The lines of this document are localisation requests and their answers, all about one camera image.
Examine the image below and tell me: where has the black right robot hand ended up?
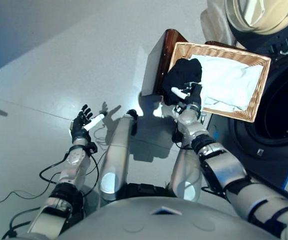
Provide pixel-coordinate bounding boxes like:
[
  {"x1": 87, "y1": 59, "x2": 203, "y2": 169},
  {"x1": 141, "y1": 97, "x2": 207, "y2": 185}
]
[{"x1": 171, "y1": 81, "x2": 203, "y2": 111}]

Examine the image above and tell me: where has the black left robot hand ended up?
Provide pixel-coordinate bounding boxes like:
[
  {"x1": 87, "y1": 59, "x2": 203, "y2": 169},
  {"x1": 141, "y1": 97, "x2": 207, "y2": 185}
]
[{"x1": 70, "y1": 104, "x2": 106, "y2": 145}]

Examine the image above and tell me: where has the dark navy garment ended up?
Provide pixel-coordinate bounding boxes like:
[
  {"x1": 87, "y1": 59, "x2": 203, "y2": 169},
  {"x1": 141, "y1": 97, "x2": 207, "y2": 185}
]
[{"x1": 161, "y1": 57, "x2": 203, "y2": 107}]

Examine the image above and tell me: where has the white basket liner cloth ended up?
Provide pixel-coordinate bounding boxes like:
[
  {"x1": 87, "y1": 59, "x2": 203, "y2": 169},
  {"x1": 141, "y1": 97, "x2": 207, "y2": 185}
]
[{"x1": 188, "y1": 53, "x2": 264, "y2": 112}]

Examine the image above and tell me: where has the grey front-load washing machine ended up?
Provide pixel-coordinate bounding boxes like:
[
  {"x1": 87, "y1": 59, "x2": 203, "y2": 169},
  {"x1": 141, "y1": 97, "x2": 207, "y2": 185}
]
[{"x1": 206, "y1": 0, "x2": 288, "y2": 201}]

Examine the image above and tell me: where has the washing machine glass door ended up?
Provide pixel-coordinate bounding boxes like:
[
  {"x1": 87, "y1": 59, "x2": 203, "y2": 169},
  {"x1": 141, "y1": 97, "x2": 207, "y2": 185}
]
[{"x1": 223, "y1": 0, "x2": 288, "y2": 51}]

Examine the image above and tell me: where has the silver left robot leg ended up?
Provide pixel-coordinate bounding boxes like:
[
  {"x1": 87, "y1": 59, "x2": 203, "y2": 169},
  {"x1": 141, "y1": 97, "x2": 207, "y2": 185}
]
[{"x1": 98, "y1": 109, "x2": 137, "y2": 201}]

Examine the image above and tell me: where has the silver robot leg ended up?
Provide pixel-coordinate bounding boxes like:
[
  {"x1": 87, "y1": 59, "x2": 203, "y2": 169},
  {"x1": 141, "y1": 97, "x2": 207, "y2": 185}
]
[
  {"x1": 170, "y1": 132, "x2": 202, "y2": 202},
  {"x1": 98, "y1": 109, "x2": 137, "y2": 201}
]

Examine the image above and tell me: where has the glossy brown stand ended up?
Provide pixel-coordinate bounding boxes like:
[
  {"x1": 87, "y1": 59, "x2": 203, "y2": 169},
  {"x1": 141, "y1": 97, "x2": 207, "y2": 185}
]
[{"x1": 141, "y1": 28, "x2": 237, "y2": 97}]

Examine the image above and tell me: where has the wicker laundry basket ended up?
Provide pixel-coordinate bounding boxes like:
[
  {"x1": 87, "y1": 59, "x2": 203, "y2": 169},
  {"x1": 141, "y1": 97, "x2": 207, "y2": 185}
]
[{"x1": 162, "y1": 41, "x2": 271, "y2": 123}]

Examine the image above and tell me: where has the silver right robot leg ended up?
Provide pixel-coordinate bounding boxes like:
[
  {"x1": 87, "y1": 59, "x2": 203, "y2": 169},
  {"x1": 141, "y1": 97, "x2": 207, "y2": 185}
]
[{"x1": 170, "y1": 132, "x2": 202, "y2": 202}]

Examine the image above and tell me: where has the grey robot torso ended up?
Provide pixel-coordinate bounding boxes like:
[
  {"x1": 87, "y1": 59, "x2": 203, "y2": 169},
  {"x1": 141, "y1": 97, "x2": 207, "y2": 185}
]
[{"x1": 16, "y1": 196, "x2": 279, "y2": 240}]

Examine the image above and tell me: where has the blue white chest emblem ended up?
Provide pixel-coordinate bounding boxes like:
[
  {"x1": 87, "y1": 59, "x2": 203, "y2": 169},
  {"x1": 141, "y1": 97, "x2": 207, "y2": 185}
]
[{"x1": 148, "y1": 205, "x2": 183, "y2": 216}]

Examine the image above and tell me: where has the thin white floor cable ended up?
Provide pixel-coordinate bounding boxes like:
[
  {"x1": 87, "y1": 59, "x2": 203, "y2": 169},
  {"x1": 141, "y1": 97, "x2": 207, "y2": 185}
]
[{"x1": 92, "y1": 124, "x2": 109, "y2": 146}]

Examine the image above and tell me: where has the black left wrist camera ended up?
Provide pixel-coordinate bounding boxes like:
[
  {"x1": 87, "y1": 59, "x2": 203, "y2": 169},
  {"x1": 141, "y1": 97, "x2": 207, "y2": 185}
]
[{"x1": 87, "y1": 142, "x2": 99, "y2": 154}]

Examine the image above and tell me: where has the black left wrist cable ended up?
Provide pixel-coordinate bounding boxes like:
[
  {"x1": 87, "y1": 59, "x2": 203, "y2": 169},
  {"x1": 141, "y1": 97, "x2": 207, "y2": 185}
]
[{"x1": 39, "y1": 147, "x2": 100, "y2": 198}]

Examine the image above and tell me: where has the thin black floor cable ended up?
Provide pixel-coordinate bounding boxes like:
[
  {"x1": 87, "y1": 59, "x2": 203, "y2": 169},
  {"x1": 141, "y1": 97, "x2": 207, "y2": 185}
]
[{"x1": 0, "y1": 172, "x2": 59, "y2": 203}]

